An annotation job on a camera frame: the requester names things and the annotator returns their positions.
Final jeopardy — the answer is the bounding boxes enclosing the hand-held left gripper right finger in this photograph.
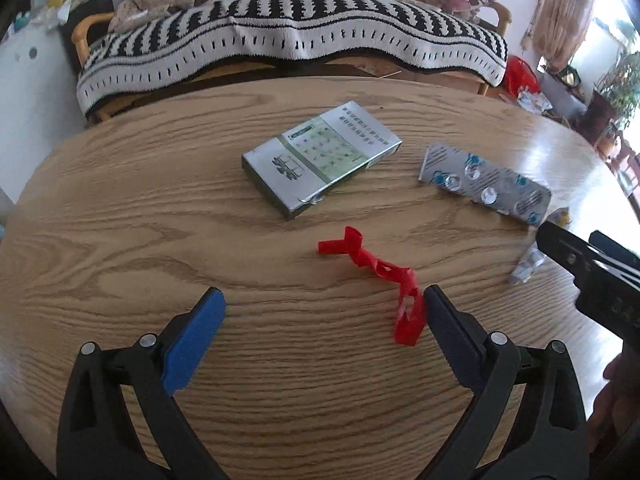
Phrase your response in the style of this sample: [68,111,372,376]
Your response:
[422,284,592,480]

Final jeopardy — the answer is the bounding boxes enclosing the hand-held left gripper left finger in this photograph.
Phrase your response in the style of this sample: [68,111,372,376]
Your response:
[56,287,232,480]

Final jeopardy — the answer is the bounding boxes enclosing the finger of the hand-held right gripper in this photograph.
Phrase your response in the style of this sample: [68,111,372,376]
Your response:
[589,229,640,275]
[536,220,602,282]

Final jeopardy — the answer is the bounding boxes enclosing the small silver foil wrapper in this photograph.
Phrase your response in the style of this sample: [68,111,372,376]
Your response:
[509,246,547,287]

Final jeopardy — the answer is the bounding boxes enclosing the red twisted plastic strip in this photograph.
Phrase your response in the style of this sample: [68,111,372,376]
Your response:
[317,226,427,347]

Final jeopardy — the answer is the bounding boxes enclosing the person's right hand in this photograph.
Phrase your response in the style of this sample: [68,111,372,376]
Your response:
[586,347,640,457]

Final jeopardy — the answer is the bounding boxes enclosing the silver pill blister pack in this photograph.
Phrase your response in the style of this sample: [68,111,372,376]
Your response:
[418,143,553,227]

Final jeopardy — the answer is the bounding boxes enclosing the scattered papers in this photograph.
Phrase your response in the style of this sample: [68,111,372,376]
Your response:
[516,86,554,114]

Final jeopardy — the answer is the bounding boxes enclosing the grey storage bin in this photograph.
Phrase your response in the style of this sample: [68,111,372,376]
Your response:
[541,66,589,117]

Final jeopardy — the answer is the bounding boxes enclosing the potted green plant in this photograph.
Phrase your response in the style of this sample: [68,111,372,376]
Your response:
[586,50,640,138]

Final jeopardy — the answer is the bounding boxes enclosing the red plastic bag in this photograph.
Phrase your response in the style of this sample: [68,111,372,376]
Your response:
[502,56,542,97]

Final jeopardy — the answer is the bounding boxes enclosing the silver green medicine box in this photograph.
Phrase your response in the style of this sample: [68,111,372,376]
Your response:
[241,101,403,221]

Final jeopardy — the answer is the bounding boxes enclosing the beige patterned curtain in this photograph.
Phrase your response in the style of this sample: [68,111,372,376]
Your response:
[520,0,602,69]

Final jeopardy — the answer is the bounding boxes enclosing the white cabinet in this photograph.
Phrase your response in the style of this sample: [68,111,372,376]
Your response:
[0,19,87,203]

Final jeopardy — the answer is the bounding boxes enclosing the black and white striped blanket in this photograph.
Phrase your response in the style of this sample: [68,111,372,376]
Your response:
[76,0,509,119]

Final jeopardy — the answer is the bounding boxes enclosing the beige plush toy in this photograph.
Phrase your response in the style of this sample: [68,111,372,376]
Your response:
[106,0,214,34]

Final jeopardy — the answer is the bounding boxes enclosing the wooden frame sofa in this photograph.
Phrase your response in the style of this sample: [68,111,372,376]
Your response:
[71,0,512,125]

